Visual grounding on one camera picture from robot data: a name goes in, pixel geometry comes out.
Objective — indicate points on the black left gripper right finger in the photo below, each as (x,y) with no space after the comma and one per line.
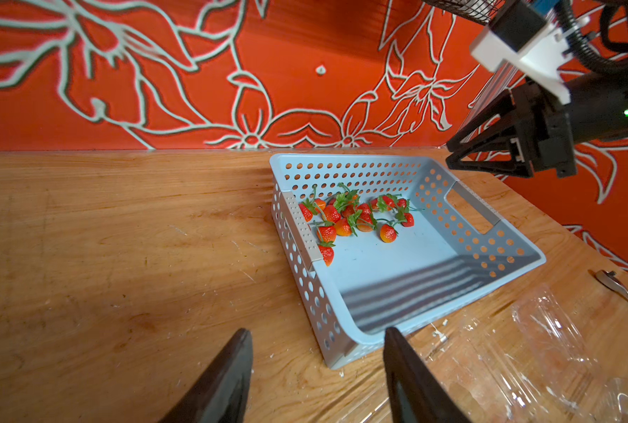
(415,394)

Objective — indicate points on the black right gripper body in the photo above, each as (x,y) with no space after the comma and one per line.
(544,139)

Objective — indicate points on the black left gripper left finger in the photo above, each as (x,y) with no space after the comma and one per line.
(222,391)

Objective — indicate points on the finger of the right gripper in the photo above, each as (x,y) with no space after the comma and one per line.
(494,129)
(503,167)

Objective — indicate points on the clear plastic clamshell container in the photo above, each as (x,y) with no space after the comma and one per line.
(531,365)

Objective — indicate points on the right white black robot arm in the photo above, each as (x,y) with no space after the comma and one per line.
(572,94)

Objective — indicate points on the metal spoon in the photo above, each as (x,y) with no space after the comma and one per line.
(608,279)

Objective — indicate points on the red orange strawberry right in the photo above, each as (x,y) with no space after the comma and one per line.
(387,231)

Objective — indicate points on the light blue perforated plastic basket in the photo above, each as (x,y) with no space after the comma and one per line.
(458,250)

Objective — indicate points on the red strawberry near basket front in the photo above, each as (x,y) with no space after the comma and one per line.
(327,252)

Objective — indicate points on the red strawberry basket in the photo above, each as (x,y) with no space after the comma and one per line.
(327,252)
(308,209)

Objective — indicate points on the red strawberry basket left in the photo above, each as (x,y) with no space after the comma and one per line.
(308,209)

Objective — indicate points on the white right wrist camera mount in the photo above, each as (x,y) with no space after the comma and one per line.
(523,36)

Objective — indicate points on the black wire wall basket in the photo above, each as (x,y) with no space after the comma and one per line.
(477,11)

